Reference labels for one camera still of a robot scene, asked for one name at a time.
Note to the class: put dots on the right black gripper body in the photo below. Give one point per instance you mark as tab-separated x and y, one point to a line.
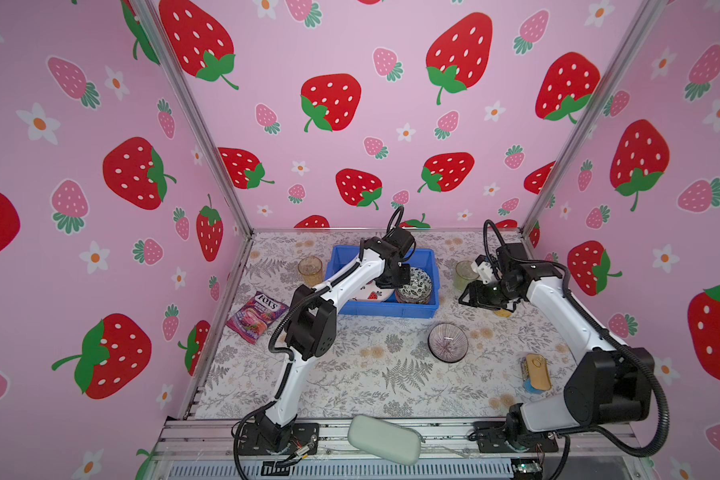
497	294

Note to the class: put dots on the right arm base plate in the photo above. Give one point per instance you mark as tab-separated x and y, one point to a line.
503	437

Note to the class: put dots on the yellow blue sponge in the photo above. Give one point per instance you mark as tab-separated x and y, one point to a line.
535	374

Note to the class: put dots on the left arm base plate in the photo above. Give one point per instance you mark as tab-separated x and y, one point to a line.
265	438

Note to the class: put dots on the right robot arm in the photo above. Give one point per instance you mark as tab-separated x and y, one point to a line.
613	383

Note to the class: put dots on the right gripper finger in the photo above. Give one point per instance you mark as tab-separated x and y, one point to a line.
469	294
476	304

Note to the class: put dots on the grey-green pouch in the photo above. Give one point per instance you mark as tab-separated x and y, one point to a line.
385	440

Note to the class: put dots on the purple snack packet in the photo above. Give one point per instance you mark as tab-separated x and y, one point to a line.
252	320

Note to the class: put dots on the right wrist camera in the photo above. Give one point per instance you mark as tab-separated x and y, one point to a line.
484	270

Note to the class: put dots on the green glass cup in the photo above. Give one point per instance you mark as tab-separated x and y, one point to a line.
463	275

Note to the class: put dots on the blue plastic bin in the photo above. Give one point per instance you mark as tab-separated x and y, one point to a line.
423	259

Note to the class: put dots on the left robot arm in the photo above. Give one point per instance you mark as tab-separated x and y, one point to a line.
309	329

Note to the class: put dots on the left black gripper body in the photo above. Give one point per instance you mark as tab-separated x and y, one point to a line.
399	277

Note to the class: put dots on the black white leaf bowl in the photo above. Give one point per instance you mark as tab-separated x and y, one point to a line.
418	290

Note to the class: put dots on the amber glass cup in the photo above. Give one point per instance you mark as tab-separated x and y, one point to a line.
311	270

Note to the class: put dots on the purple striped bowl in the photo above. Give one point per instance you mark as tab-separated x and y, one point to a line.
448	343

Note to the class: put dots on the aluminium front rail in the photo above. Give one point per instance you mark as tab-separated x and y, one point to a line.
213	440

